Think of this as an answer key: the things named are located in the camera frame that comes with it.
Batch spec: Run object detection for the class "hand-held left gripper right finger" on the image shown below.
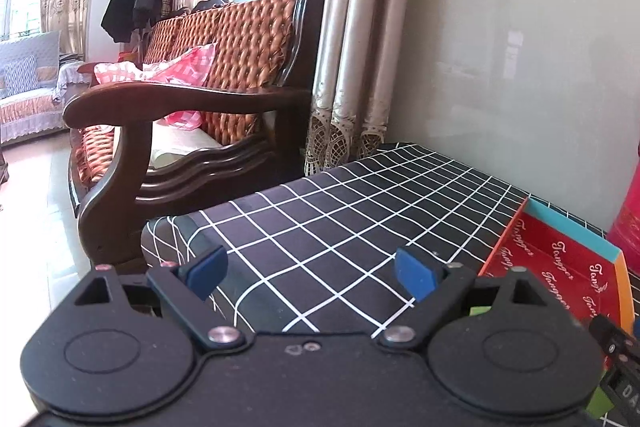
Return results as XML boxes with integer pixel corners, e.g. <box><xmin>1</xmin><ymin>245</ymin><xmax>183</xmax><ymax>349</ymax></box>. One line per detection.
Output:
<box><xmin>379</xmin><ymin>247</ymin><xmax>572</xmax><ymax>351</ymax></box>

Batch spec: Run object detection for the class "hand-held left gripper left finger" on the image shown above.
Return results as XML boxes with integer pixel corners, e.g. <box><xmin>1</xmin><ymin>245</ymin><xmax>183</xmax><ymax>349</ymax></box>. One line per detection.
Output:
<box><xmin>74</xmin><ymin>246</ymin><xmax>249</xmax><ymax>356</ymax></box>

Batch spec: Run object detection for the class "pink checkered cloth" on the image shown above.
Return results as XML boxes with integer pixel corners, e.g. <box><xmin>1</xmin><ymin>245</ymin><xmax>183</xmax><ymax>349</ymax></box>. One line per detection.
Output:
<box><xmin>94</xmin><ymin>43</ymin><xmax>219</xmax><ymax>134</ymax></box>

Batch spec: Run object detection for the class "black white checked tablecloth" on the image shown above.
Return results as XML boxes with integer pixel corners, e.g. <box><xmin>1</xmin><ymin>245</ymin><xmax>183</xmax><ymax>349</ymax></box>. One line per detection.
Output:
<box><xmin>141</xmin><ymin>141</ymin><xmax>640</xmax><ymax>427</ymax></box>

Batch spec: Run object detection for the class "green object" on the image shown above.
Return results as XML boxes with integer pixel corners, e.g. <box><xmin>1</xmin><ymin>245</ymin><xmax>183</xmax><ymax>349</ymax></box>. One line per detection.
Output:
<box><xmin>584</xmin><ymin>386</ymin><xmax>622</xmax><ymax>421</ymax></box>

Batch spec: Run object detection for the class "dark wooden sofa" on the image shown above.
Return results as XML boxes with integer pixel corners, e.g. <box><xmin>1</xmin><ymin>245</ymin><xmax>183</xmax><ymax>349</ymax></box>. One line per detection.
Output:
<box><xmin>63</xmin><ymin>0</ymin><xmax>328</xmax><ymax>275</ymax></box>

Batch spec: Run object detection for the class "red cardboard box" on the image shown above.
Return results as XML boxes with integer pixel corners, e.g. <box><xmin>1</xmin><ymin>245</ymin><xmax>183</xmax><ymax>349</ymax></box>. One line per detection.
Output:
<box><xmin>477</xmin><ymin>196</ymin><xmax>640</xmax><ymax>373</ymax></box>

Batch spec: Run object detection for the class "beige patterned curtain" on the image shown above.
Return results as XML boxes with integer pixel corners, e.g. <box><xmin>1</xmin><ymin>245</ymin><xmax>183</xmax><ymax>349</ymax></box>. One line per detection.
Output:
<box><xmin>299</xmin><ymin>0</ymin><xmax>417</xmax><ymax>182</ymax></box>

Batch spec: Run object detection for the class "grey covered sofa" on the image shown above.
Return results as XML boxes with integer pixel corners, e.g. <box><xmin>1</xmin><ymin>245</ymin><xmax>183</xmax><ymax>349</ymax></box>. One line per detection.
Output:
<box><xmin>0</xmin><ymin>30</ymin><xmax>92</xmax><ymax>146</ymax></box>

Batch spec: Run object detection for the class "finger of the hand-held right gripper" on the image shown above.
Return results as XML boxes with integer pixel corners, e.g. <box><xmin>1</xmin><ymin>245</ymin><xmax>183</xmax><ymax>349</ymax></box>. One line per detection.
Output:
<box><xmin>588</xmin><ymin>315</ymin><xmax>634</xmax><ymax>359</ymax></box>

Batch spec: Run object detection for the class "red cylinder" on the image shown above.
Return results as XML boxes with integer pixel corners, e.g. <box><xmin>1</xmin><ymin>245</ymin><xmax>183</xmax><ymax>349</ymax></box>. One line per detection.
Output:
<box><xmin>606</xmin><ymin>171</ymin><xmax>640</xmax><ymax>269</ymax></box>

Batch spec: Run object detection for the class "grey zigzag pillow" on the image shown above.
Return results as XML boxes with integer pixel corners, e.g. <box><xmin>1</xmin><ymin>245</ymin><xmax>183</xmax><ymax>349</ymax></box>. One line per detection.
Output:
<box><xmin>2</xmin><ymin>54</ymin><xmax>40</xmax><ymax>98</ymax></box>

